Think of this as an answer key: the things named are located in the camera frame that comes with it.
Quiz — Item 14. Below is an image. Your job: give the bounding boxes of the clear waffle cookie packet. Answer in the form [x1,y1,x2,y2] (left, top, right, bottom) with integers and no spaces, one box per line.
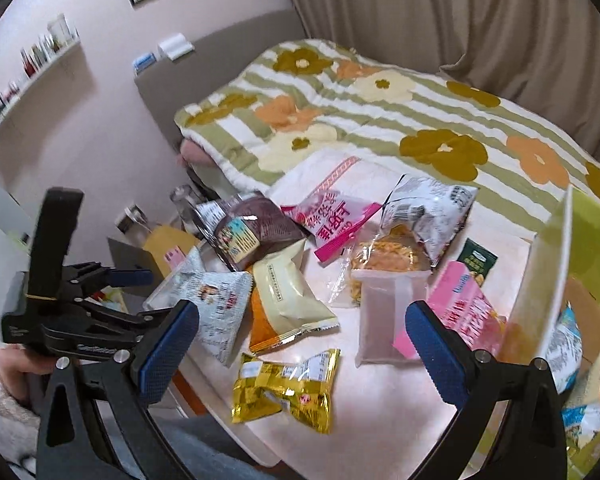
[327,225,433,308]

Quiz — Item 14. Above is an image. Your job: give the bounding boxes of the purple snack packet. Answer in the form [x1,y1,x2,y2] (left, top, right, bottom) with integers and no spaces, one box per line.
[195,195,308,273]

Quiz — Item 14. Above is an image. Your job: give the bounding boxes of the blue and white snack packet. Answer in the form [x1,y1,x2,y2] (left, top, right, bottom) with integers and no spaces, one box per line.
[545,305,586,393]
[562,390,600,448]

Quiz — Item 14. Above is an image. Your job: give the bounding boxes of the clear glass jar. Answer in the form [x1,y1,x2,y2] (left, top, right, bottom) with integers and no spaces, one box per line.
[170,185,203,236]

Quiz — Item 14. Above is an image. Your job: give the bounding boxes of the glass jar with metal lid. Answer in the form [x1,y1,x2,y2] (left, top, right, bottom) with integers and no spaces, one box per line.
[115,204,148,241]

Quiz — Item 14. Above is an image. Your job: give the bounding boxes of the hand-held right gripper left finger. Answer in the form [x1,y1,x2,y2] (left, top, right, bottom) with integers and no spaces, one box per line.
[35,299,221,480]

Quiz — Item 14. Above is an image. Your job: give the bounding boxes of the person's left forearm fluffy sleeve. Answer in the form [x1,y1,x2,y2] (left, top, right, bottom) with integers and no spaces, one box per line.
[0,342,43,468]

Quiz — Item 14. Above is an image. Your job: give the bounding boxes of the dark green snack packet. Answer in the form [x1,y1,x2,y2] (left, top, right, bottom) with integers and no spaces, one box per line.
[455,239,499,288]

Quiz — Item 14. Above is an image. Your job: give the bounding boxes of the person's grey trousers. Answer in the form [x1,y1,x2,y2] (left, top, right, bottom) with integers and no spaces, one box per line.
[95,400,281,480]

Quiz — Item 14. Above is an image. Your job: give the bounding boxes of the black and white snack packet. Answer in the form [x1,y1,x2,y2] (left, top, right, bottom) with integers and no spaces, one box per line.
[380,174,480,267]

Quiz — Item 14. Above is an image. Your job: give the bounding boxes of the cream snack packet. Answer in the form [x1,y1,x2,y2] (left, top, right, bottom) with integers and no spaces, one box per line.
[252,240,340,338]

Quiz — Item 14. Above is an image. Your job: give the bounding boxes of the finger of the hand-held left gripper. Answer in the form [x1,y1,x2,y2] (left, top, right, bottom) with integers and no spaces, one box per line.
[82,300,175,335]
[62,261,155,302]

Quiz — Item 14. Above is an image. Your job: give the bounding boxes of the orange snack packet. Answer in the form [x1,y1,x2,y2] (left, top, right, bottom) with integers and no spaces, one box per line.
[247,285,326,356]

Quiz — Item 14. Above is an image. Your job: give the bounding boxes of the green cardboard box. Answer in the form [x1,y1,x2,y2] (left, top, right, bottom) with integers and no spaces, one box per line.
[505,185,600,480]

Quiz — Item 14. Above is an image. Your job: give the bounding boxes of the gold snack packet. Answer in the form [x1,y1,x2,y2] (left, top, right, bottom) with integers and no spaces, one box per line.
[231,347,342,436]

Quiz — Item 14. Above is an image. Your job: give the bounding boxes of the row of bottles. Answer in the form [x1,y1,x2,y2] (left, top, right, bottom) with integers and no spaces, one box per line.
[0,14,78,136]

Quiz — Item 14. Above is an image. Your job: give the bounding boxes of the white tissue box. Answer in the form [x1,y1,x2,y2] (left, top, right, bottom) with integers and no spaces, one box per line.
[157,32,196,61]

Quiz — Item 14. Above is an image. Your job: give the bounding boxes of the pink pillow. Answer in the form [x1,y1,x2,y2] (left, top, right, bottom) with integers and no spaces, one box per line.
[177,139,216,168]

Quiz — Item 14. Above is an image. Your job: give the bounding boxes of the pink and white snack packet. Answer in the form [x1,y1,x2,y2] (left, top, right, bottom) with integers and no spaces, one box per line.
[280,191,385,263]

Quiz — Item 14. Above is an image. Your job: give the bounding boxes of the beige curtain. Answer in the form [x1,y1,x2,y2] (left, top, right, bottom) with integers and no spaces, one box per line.
[275,0,600,161]

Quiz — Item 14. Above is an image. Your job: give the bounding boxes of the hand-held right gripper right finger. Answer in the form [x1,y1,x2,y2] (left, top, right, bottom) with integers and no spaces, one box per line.
[404,300,571,480]

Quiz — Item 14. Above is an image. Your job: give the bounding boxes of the white cloth with pink trim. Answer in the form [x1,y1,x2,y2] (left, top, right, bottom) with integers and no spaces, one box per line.
[177,147,536,466]

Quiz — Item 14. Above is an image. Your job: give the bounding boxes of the frosted white snack packet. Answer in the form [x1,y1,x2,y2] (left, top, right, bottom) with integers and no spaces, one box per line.
[352,267,431,366]

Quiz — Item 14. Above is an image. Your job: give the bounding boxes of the person's left hand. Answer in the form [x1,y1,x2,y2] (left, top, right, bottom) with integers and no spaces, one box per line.
[0,344,56,403]

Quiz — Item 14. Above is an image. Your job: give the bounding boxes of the small blue box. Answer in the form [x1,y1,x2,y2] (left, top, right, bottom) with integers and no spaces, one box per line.
[132,51,160,73]

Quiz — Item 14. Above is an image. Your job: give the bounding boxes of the white red-print snack packet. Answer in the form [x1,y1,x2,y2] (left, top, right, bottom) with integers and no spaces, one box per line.
[145,245,256,368]

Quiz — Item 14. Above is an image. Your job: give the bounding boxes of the grey headboard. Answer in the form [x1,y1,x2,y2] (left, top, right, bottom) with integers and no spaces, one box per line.
[132,10,311,161]

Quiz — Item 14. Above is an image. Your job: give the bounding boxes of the floral striped blanket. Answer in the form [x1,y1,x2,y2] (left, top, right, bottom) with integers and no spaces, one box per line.
[174,37,600,241]

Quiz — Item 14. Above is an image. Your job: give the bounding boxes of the white wall shelf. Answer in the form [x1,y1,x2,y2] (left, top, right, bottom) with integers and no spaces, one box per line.
[0,37,83,143]

